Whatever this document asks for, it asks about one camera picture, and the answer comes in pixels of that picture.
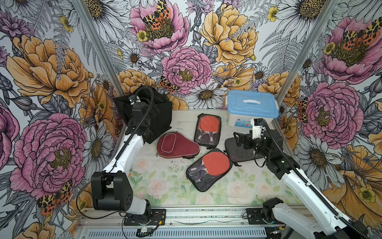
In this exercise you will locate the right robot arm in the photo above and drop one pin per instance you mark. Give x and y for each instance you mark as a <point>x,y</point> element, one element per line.
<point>328,223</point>

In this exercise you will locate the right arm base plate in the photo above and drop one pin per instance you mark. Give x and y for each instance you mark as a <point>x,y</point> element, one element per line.
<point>255,216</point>

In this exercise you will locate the red ping pong paddle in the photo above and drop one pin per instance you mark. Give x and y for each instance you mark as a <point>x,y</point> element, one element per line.
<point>208,131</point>

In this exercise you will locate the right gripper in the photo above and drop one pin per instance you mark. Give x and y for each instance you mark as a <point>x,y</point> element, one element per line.
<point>247,137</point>

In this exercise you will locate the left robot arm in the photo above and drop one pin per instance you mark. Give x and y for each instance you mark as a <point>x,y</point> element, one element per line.
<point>111,189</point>

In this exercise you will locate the blue lid storage box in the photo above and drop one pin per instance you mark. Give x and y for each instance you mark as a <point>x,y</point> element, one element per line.
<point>244,106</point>

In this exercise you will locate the black canvas bag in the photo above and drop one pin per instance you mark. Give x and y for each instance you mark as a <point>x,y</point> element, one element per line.
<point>149,95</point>

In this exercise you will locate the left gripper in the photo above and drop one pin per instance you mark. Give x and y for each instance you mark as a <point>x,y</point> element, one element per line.
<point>154,112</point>

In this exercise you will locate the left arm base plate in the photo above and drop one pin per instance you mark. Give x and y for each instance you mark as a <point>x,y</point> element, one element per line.
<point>153,217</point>

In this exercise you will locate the aluminium front rail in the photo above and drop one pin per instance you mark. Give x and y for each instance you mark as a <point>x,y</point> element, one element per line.
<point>177,216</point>

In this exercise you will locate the black paddle case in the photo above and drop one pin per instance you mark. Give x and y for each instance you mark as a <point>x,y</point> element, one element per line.
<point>239,154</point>

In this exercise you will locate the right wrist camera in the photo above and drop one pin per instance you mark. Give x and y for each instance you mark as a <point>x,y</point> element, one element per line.
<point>257,128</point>

